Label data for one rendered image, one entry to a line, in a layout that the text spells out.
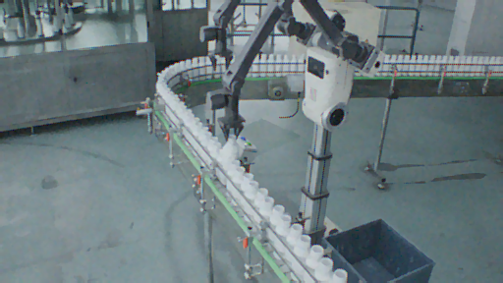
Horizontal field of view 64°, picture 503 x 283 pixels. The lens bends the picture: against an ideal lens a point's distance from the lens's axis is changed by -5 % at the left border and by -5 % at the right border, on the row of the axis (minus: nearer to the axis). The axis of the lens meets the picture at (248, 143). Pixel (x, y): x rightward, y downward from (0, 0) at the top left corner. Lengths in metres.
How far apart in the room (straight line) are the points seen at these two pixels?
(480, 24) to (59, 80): 6.03
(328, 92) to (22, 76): 3.38
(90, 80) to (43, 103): 0.55
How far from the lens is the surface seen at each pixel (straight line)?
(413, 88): 3.77
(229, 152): 1.74
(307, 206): 2.48
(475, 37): 7.46
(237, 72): 1.62
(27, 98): 4.79
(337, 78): 2.08
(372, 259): 2.01
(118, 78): 4.82
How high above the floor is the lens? 2.02
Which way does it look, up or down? 27 degrees down
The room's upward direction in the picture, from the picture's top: 2 degrees clockwise
